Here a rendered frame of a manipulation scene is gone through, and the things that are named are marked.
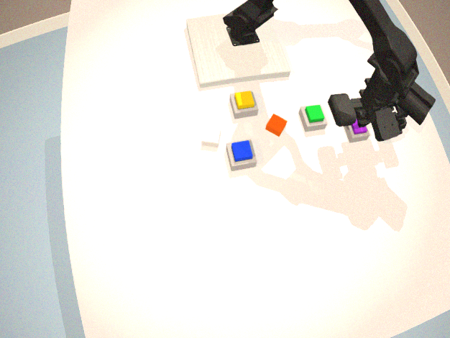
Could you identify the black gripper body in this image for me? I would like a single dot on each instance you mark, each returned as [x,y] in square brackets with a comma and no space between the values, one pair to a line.
[346,111]

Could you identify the yellow button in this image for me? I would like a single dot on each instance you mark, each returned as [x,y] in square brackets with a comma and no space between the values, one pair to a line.
[243,104]

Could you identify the blue button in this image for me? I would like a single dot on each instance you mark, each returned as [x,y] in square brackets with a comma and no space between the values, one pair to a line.
[241,155]

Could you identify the purple button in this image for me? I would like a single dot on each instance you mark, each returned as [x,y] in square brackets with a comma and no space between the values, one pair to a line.
[356,134]

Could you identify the green button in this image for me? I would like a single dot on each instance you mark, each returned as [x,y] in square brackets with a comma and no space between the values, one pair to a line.
[312,118]

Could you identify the orange block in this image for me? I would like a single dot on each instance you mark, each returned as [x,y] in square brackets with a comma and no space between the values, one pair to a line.
[276,125]

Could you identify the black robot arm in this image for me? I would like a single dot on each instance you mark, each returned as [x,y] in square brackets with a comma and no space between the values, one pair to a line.
[394,60]

